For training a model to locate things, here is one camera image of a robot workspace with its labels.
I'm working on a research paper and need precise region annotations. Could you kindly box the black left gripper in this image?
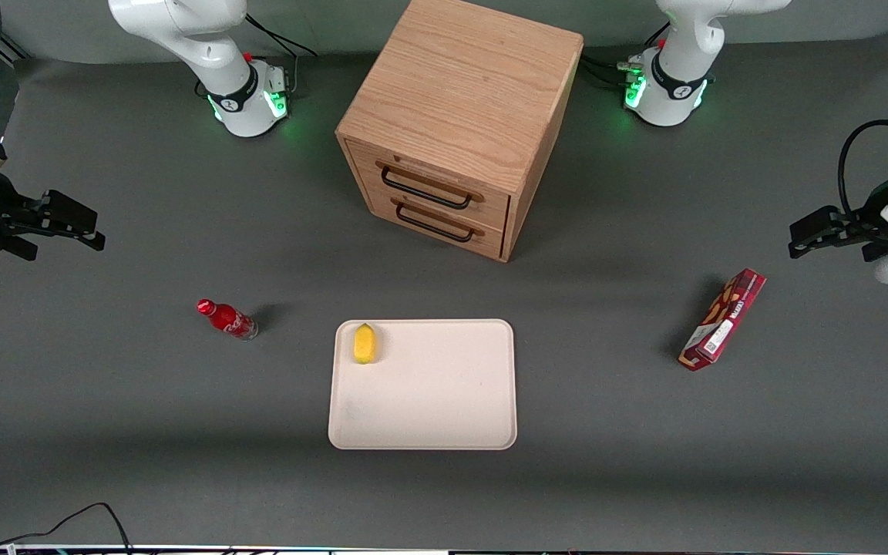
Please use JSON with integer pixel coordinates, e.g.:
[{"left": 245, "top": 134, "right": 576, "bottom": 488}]
[{"left": 789, "top": 171, "right": 888, "bottom": 264}]

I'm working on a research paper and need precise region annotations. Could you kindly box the red coke bottle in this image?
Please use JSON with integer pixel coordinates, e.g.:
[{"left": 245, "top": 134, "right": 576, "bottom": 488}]
[{"left": 196, "top": 298, "right": 260, "bottom": 341}]

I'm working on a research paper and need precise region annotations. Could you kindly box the beige plastic tray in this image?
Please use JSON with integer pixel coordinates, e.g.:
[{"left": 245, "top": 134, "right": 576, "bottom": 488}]
[{"left": 328, "top": 318, "right": 518, "bottom": 451}]

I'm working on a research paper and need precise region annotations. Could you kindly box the red cookie box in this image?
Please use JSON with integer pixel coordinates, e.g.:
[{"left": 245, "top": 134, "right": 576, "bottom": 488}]
[{"left": 678, "top": 267, "right": 767, "bottom": 372}]

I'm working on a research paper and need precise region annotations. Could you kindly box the yellow lemon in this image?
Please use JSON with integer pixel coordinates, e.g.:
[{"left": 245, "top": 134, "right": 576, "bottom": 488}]
[{"left": 353, "top": 323, "right": 378, "bottom": 365}]

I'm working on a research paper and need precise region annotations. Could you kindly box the wooden drawer front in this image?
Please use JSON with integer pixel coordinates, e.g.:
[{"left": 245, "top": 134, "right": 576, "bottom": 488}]
[
  {"left": 367, "top": 193, "right": 508, "bottom": 260},
  {"left": 345, "top": 140, "right": 512, "bottom": 230}
]

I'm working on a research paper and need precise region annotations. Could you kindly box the wooden drawer cabinet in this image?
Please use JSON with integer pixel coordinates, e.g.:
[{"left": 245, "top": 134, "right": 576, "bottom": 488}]
[{"left": 335, "top": 0, "right": 585, "bottom": 264}]

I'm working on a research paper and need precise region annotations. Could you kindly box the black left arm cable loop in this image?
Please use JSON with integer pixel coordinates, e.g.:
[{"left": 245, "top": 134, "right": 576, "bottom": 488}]
[{"left": 837, "top": 119, "right": 888, "bottom": 218}]

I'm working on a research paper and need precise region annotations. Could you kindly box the aluminium frame profile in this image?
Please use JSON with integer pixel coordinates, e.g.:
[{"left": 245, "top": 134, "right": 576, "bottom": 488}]
[{"left": 0, "top": 34, "right": 33, "bottom": 67}]

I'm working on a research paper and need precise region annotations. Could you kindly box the black cable at table edge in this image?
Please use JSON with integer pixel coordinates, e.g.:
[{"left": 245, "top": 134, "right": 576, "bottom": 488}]
[{"left": 0, "top": 502, "right": 133, "bottom": 555}]

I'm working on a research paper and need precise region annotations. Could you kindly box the black left arm base cable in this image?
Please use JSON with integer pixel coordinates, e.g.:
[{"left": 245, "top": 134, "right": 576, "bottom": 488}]
[{"left": 579, "top": 23, "right": 670, "bottom": 90}]

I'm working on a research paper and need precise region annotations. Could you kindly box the black arm base cable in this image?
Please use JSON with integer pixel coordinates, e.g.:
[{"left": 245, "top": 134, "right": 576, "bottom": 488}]
[
  {"left": 579, "top": 23, "right": 670, "bottom": 90},
  {"left": 244, "top": 12, "right": 319, "bottom": 95}
]

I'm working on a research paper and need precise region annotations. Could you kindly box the black right arm base cable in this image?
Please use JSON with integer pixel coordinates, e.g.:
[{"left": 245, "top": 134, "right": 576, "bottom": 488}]
[{"left": 244, "top": 12, "right": 319, "bottom": 95}]

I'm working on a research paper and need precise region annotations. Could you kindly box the black drawer handle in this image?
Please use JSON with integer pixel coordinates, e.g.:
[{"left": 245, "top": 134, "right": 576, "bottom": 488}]
[
  {"left": 379, "top": 165, "right": 474, "bottom": 210},
  {"left": 395, "top": 201, "right": 476, "bottom": 244}
]

